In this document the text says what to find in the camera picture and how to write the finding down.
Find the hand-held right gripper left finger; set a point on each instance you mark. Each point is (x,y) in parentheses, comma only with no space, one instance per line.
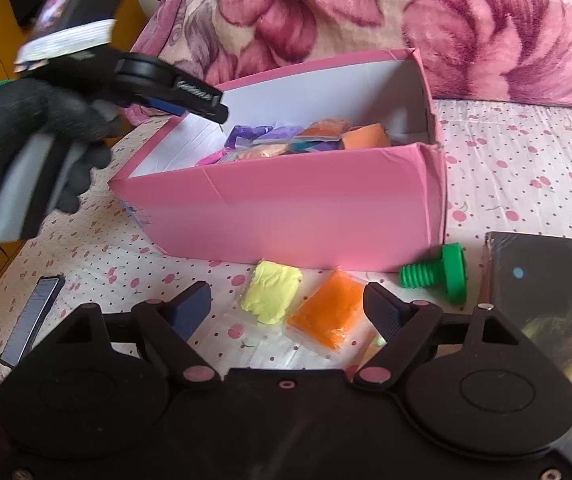
(192,310)

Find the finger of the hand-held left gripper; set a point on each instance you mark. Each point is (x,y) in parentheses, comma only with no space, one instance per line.
(193,96)

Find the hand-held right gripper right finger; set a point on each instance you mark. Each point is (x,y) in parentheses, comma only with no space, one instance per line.
(384,314)

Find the orange clay packet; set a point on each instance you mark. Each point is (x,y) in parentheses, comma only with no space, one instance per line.
(330,310)

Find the yellow clay packet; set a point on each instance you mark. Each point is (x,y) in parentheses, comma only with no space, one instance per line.
(272,287)

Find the pile of colourful clay packets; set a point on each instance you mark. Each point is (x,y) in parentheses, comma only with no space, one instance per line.
(311,140)

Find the pink cardboard box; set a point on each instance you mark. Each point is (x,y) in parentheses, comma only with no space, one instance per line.
(291,200)

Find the person's left hand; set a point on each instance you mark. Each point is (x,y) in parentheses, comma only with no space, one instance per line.
(11,110)

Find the green plastic bolt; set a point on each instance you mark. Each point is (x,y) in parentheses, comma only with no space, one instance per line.
(448,272)

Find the black smartphone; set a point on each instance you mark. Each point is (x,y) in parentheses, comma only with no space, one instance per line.
(31,320)

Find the dark book with face cover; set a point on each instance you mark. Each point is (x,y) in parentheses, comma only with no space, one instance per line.
(550,285)

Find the pink floral blanket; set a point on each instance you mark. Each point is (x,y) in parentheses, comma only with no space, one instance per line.
(465,20)

